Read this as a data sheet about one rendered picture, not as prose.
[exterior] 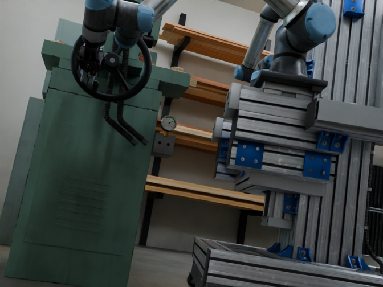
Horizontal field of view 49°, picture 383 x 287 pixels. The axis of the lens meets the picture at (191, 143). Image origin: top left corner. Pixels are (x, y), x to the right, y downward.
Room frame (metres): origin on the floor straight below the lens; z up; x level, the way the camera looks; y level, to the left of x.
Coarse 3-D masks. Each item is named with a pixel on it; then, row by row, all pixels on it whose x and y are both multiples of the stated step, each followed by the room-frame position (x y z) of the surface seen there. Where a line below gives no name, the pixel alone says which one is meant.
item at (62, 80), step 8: (56, 72) 1.58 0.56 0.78; (64, 72) 1.59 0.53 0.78; (56, 80) 1.59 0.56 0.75; (64, 80) 1.59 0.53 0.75; (72, 80) 1.60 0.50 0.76; (104, 80) 1.62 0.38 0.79; (56, 88) 1.59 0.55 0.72; (64, 88) 1.59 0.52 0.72; (72, 88) 1.60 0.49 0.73; (80, 88) 1.60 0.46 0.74; (104, 88) 1.62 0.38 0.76; (144, 88) 1.66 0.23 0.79; (88, 96) 1.61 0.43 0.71; (136, 96) 1.65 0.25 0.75; (144, 96) 1.66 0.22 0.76; (152, 96) 1.66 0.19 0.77; (160, 96) 1.67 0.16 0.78; (128, 104) 1.65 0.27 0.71; (136, 104) 1.65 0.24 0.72; (144, 104) 1.66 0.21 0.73; (152, 104) 1.67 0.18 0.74
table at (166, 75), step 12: (48, 48) 1.57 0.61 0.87; (60, 48) 1.58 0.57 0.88; (48, 60) 1.64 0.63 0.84; (132, 60) 1.55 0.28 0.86; (132, 72) 1.62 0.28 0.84; (156, 72) 1.66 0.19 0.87; (168, 72) 1.67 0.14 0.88; (180, 72) 1.68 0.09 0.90; (168, 84) 1.70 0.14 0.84; (180, 84) 1.69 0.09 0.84; (168, 96) 1.88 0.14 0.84; (180, 96) 1.85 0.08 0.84
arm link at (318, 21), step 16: (272, 0) 1.23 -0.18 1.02; (288, 0) 1.22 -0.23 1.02; (304, 0) 1.23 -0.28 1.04; (288, 16) 1.25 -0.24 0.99; (304, 16) 1.22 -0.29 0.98; (320, 16) 1.22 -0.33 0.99; (288, 32) 1.33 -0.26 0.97; (304, 32) 1.25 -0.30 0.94; (320, 32) 1.23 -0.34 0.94; (304, 48) 1.33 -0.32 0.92
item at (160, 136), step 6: (156, 132) 1.64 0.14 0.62; (156, 138) 1.64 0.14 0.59; (162, 138) 1.64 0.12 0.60; (168, 138) 1.65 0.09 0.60; (174, 138) 1.65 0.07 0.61; (156, 144) 1.64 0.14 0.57; (162, 144) 1.64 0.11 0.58; (168, 144) 1.65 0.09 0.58; (156, 150) 1.64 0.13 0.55; (162, 150) 1.65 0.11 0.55; (168, 150) 1.65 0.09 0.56; (156, 156) 1.75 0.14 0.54; (162, 156) 1.72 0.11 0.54; (168, 156) 1.69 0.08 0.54
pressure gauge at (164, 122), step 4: (168, 116) 1.62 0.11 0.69; (172, 116) 1.62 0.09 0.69; (164, 120) 1.62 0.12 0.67; (168, 120) 1.62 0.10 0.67; (172, 120) 1.62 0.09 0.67; (176, 120) 1.62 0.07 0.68; (164, 124) 1.62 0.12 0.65; (168, 124) 1.62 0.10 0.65; (172, 124) 1.62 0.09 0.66; (176, 124) 1.62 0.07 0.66; (164, 128) 1.61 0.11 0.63; (168, 128) 1.62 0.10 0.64; (172, 128) 1.62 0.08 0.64; (164, 132) 1.65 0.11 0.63; (168, 132) 1.64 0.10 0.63
